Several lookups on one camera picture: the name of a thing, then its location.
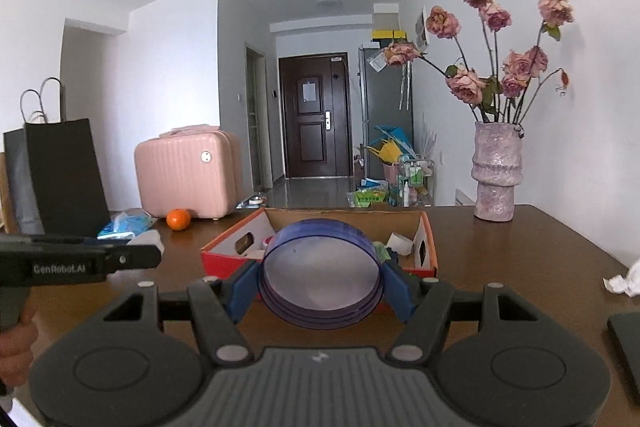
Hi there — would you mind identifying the red white lint brush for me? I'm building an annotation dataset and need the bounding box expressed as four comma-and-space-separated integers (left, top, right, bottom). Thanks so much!
262, 235, 274, 251

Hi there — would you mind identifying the person's left hand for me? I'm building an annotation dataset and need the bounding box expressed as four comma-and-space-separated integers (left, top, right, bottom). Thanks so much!
0, 298, 39, 387

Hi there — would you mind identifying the black paper shopping bag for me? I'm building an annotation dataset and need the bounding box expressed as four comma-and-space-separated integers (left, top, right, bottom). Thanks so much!
2, 76, 113, 239

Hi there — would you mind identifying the blue wet wipes pack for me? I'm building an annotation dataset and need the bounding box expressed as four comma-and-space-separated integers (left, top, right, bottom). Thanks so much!
98, 208, 156, 241

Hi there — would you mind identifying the black flat device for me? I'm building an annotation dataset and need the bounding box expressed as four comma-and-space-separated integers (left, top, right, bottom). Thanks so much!
606, 312, 640, 404

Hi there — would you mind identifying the crumpled white tissue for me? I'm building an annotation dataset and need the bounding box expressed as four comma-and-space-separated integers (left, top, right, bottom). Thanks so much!
603, 260, 640, 297

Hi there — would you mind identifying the red orange cardboard box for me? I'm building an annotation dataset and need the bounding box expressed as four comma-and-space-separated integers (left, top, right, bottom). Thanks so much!
199, 207, 441, 313

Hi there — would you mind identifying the white tape roll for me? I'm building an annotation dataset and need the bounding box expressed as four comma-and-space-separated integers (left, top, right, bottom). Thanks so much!
386, 232, 413, 257

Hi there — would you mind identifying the orange fruit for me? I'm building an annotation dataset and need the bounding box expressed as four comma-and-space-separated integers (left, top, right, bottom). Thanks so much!
165, 208, 192, 232

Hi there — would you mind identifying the beige tape roll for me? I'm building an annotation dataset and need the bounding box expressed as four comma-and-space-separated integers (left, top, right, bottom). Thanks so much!
241, 249, 266, 262

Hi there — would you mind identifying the pink textured vase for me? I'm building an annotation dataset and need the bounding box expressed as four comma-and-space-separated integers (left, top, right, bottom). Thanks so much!
471, 122, 523, 222

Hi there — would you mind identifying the pink ribbed suitcase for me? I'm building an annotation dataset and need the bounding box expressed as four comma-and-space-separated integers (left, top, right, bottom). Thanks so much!
134, 124, 245, 220

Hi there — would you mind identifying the green snack package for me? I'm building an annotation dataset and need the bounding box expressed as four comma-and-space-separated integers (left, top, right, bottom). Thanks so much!
349, 186, 387, 208

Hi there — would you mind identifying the dried pink rose bouquet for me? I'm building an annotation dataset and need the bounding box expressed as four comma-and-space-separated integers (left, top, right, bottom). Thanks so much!
382, 0, 576, 126

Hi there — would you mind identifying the grey refrigerator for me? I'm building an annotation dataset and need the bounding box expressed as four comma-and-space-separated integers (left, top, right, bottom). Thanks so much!
358, 46, 413, 179

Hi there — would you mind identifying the dark brown entrance door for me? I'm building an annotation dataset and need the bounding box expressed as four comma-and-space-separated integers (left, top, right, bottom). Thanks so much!
279, 53, 352, 178

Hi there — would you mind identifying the white board leaning on wall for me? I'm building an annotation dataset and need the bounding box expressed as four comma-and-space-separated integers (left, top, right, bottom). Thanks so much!
454, 188, 475, 206

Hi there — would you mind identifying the wire storage cart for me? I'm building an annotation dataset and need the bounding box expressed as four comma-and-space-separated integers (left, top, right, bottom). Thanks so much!
396, 156, 435, 208

